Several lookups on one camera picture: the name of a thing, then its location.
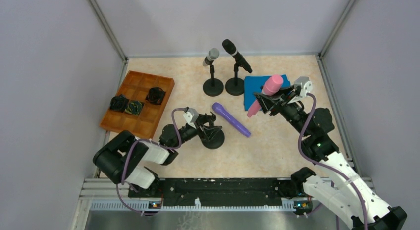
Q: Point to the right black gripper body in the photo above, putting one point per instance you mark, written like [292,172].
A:
[279,101]

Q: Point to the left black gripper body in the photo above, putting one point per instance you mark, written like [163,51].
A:
[201,126]

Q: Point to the black mic stand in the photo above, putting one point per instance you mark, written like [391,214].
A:
[213,86]
[217,142]
[235,86]

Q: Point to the pink microphone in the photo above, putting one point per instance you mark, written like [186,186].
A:
[271,86]

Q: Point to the black microphone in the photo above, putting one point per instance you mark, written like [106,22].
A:
[231,49]

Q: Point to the silver grey microphone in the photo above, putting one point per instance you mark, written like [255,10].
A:
[212,55]

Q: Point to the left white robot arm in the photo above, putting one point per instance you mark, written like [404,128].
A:
[119,159]

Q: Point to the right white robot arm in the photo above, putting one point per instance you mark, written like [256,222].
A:
[350,199]

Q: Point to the purple microphone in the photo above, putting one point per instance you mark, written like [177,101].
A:
[219,109]

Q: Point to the blue folded cloth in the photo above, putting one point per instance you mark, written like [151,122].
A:
[257,82]

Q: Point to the black bundle upper tray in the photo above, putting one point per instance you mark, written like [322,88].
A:
[155,96]

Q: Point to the green black bundle in tray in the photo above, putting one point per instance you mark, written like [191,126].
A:
[134,107]

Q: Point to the brown wooden compartment tray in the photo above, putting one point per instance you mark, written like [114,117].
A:
[136,86]

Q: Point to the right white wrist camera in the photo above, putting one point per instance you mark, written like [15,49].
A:
[301,87]

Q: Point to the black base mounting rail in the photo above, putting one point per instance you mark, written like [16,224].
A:
[221,192]

